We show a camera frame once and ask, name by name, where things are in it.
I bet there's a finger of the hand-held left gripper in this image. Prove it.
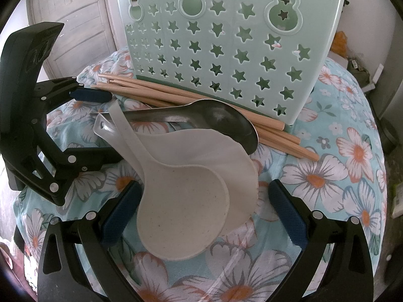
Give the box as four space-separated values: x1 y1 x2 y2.
34 76 111 124
9 122 123 207

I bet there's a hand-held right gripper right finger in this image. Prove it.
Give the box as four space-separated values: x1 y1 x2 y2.
267 179 375 302

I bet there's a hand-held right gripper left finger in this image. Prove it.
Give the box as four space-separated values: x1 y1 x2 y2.
37 181 144 302

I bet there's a wooden chopstick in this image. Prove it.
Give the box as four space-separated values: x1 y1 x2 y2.
105 79 301 143
91 83 320 162
94 82 196 104
97 73 285 131
258 132 306 159

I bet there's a speckled cream rice paddle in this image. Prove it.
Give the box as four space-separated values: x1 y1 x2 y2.
94 114 230 261

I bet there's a translucent white rice paddle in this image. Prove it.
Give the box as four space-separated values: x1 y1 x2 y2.
108 103 259 237

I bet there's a metal spoon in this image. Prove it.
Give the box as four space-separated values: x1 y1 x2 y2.
89 98 259 155

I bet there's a mint green utensil holder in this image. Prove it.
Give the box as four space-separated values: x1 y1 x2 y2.
113 0 348 126

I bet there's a blue floral cloth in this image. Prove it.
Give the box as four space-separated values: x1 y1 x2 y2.
13 49 388 302

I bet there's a white panelled door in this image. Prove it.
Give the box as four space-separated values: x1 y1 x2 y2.
25 0 126 79

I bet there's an orange bag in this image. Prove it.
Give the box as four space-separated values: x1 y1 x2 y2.
330 31 348 57

